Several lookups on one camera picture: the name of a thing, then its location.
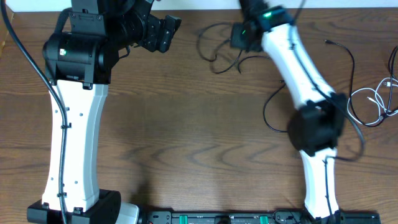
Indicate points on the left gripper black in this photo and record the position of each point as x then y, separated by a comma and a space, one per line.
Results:
157, 34

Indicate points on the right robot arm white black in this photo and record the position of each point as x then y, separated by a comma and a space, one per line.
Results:
317, 123

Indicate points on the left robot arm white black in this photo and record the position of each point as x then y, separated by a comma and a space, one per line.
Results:
79, 57

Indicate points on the black mounting rail base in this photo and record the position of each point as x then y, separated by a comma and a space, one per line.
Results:
281, 216

